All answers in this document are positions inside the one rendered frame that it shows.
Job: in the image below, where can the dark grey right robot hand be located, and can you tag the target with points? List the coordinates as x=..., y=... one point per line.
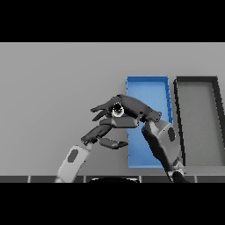
x=133, y=105

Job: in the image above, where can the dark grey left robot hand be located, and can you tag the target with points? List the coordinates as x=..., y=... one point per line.
x=120, y=122

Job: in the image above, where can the dark grey bin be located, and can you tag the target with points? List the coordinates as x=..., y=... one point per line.
x=199, y=123

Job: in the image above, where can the blue pipe with end piece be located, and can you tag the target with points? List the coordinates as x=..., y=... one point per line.
x=117, y=110

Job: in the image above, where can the blue bin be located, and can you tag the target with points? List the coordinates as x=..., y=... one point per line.
x=146, y=90

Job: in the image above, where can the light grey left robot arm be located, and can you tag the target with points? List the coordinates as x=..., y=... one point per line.
x=71, y=162

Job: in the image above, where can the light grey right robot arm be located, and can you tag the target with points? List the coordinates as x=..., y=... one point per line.
x=164, y=143

